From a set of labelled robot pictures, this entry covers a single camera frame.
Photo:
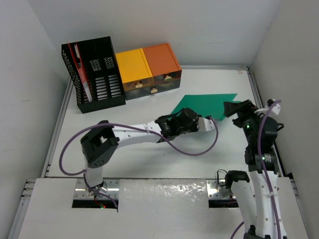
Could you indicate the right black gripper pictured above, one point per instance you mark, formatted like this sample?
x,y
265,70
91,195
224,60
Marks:
x,y
232,108

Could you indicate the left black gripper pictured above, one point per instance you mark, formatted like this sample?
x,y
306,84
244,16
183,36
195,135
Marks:
x,y
195,121

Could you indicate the green folder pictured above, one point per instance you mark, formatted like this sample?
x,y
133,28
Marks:
x,y
206,105

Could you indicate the orange yellow drawer cabinet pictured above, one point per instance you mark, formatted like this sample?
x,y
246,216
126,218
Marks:
x,y
149,70

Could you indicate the black mesh file organizer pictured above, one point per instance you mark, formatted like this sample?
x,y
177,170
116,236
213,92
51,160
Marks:
x,y
102,71

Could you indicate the red folder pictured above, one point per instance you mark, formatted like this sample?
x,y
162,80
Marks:
x,y
75,53

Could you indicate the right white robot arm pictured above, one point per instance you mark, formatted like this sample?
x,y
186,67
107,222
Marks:
x,y
256,191

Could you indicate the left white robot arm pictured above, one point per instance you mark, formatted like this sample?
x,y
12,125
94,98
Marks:
x,y
100,143

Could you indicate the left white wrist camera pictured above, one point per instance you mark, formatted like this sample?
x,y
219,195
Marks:
x,y
205,124

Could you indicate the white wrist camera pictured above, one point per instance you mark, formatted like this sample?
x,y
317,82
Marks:
x,y
273,107
205,124

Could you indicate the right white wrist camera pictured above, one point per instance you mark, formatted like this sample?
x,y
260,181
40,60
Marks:
x,y
273,107

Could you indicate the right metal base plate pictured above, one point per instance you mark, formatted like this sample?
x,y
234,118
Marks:
x,y
216,190

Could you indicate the metal base plate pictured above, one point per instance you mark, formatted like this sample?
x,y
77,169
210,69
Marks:
x,y
216,190
109,189

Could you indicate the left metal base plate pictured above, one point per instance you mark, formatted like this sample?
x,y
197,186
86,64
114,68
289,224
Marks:
x,y
109,189

